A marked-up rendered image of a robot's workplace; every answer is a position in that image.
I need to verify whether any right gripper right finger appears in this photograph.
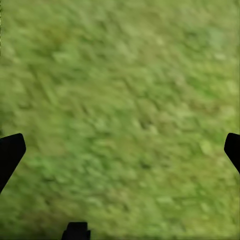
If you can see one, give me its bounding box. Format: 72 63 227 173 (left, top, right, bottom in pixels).
224 133 240 173

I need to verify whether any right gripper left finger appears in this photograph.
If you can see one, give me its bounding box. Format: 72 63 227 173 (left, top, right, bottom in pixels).
0 133 26 193

